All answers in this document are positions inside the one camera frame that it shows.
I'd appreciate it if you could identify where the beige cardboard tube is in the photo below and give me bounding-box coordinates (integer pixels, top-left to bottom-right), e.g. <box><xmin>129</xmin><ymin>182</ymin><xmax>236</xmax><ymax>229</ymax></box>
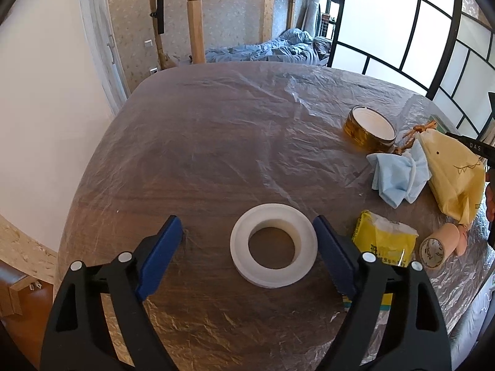
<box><xmin>420</xmin><ymin>223</ymin><xmax>461</xmax><ymax>269</ymax></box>

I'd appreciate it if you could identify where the brown dried twig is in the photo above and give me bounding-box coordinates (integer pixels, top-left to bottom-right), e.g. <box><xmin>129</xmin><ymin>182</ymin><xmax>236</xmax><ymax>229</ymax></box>
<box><xmin>394</xmin><ymin>121</ymin><xmax>437</xmax><ymax>154</ymax></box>

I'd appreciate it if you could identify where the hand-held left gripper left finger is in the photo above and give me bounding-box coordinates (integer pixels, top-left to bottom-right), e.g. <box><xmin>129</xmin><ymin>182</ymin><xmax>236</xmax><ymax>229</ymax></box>
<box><xmin>40</xmin><ymin>215</ymin><xmax>183</xmax><ymax>371</ymax></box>

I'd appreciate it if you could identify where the blue blanket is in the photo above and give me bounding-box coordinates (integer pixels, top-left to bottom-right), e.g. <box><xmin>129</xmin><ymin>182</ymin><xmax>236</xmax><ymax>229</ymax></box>
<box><xmin>205</xmin><ymin>29</ymin><xmax>333</xmax><ymax>66</ymax></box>

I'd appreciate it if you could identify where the chipboard panel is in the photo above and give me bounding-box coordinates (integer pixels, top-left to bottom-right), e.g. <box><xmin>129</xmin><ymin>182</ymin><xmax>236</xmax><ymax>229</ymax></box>
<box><xmin>0</xmin><ymin>213</ymin><xmax>59</xmax><ymax>284</ymax></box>

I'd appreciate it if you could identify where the white door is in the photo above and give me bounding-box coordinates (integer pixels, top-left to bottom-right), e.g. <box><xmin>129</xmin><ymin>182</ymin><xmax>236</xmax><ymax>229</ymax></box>
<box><xmin>77</xmin><ymin>0</ymin><xmax>130</xmax><ymax>114</ymax></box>

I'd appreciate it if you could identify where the blue face mask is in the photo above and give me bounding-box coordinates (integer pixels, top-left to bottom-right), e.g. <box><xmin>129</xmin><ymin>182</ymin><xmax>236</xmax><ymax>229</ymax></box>
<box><xmin>366</xmin><ymin>139</ymin><xmax>433</xmax><ymax>208</ymax></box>

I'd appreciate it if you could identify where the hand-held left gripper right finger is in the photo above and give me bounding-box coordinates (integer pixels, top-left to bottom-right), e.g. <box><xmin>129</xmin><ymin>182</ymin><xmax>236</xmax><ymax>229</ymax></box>
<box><xmin>312</xmin><ymin>215</ymin><xmax>452</xmax><ymax>371</ymax></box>

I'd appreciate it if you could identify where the wooden bunk bed frame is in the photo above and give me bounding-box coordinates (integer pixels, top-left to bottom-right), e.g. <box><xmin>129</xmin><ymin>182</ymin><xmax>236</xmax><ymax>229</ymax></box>
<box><xmin>147</xmin><ymin>0</ymin><xmax>343</xmax><ymax>64</ymax></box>

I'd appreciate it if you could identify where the amber glass ashtray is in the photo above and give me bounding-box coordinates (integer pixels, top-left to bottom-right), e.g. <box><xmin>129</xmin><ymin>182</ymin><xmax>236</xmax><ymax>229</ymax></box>
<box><xmin>343</xmin><ymin>105</ymin><xmax>398</xmax><ymax>154</ymax></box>

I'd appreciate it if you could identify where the black hanging device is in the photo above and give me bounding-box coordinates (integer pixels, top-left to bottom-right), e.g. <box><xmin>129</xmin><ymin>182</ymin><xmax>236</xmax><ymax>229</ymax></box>
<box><xmin>152</xmin><ymin>0</ymin><xmax>171</xmax><ymax>35</ymax></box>

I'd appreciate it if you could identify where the wooden box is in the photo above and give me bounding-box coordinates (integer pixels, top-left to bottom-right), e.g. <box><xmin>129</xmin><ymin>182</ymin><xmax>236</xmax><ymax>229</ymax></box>
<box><xmin>0</xmin><ymin>261</ymin><xmax>39</xmax><ymax>318</ymax></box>

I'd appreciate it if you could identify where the white tape roll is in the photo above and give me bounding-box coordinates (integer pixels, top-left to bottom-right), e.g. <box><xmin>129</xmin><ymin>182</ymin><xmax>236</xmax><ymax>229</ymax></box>
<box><xmin>230</xmin><ymin>203</ymin><xmax>319</xmax><ymax>289</ymax></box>

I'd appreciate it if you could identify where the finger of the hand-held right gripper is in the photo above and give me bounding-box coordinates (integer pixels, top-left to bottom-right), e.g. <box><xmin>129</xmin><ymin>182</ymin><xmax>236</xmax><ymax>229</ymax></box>
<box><xmin>445</xmin><ymin>131</ymin><xmax>492</xmax><ymax>159</ymax></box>

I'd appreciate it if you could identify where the black framed sliding screen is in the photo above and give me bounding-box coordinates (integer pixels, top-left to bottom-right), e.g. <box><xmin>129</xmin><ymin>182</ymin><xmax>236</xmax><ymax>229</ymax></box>
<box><xmin>328</xmin><ymin>0</ymin><xmax>495</xmax><ymax>140</ymax></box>

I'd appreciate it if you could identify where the yellow tissue packet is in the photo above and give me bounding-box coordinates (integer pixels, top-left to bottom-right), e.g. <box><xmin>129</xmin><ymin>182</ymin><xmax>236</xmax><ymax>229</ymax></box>
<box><xmin>343</xmin><ymin>210</ymin><xmax>419</xmax><ymax>313</ymax></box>

